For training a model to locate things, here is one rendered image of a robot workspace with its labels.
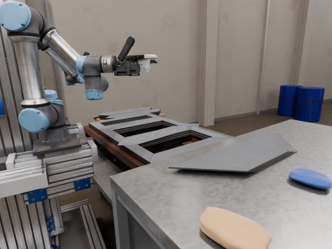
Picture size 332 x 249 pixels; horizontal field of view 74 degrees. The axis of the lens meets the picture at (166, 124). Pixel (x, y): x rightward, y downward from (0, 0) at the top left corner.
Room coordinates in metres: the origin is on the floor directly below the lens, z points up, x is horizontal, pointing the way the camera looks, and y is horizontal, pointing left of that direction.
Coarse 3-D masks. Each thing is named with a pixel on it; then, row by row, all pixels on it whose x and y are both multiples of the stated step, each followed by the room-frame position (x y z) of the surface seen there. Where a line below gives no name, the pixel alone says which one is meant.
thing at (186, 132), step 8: (120, 120) 2.33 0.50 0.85; (128, 120) 2.39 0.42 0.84; (136, 120) 2.43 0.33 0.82; (96, 128) 2.01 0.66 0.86; (120, 128) 1.97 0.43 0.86; (128, 128) 2.02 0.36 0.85; (136, 128) 2.06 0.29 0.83; (144, 128) 2.11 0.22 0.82; (104, 136) 1.85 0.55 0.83; (128, 136) 1.73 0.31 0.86; (168, 136) 1.75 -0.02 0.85; (176, 136) 1.79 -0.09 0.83; (184, 136) 1.83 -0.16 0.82; (200, 136) 1.78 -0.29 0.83; (208, 136) 1.71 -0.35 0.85; (144, 144) 1.60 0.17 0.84; (152, 144) 1.64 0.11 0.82; (128, 152) 1.46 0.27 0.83; (144, 160) 1.27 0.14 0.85
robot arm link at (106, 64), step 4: (104, 56) 1.00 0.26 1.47; (108, 56) 1.00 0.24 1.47; (104, 60) 0.98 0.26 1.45; (108, 60) 0.98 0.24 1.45; (104, 64) 0.98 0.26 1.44; (108, 64) 0.98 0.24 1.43; (104, 68) 0.98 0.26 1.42; (108, 68) 0.98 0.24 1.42; (112, 68) 0.99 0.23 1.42; (104, 72) 1.00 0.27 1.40; (108, 72) 1.00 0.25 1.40; (112, 72) 1.01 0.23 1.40
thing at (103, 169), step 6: (102, 156) 1.75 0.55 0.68; (96, 162) 1.64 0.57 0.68; (102, 162) 1.63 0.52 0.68; (108, 162) 1.63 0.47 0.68; (96, 168) 1.52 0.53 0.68; (102, 168) 1.52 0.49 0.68; (108, 168) 1.52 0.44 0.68; (114, 168) 1.51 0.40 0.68; (96, 174) 1.43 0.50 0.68; (102, 174) 1.42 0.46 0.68; (108, 174) 1.42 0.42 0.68; (114, 174) 1.42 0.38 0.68; (96, 180) 1.34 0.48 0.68; (102, 180) 1.34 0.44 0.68; (108, 180) 1.34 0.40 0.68; (102, 186) 1.26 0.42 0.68; (108, 186) 1.26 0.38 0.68; (102, 192) 1.24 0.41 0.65; (108, 192) 1.19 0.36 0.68; (108, 198) 1.15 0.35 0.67
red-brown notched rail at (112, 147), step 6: (84, 126) 2.20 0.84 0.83; (90, 132) 2.03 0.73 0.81; (96, 132) 1.98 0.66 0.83; (96, 138) 1.89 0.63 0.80; (102, 138) 1.80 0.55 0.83; (102, 144) 1.77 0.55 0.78; (108, 144) 1.65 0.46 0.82; (114, 144) 1.64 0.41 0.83; (108, 150) 1.66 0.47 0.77; (114, 150) 1.56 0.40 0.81; (120, 150) 1.52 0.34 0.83; (120, 156) 1.47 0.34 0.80; (126, 156) 1.40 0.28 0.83; (126, 162) 1.39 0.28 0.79; (132, 162) 1.31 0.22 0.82; (138, 162) 1.30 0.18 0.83; (132, 168) 1.32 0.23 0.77
